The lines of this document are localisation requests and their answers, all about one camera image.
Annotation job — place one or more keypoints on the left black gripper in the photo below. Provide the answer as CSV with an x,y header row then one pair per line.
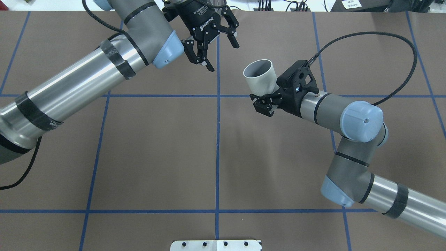
x,y
199,15

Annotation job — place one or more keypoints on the white pedestal column base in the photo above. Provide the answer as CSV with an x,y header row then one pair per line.
x,y
217,245

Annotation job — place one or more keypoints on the white mug with handle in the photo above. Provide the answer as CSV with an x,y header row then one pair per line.
x,y
260,77

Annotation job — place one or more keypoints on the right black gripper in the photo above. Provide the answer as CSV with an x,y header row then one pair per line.
x,y
290,103

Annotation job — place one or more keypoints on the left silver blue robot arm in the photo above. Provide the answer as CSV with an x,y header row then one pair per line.
x,y
154,36

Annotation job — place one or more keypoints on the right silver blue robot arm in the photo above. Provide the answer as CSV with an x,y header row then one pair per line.
x,y
348,179

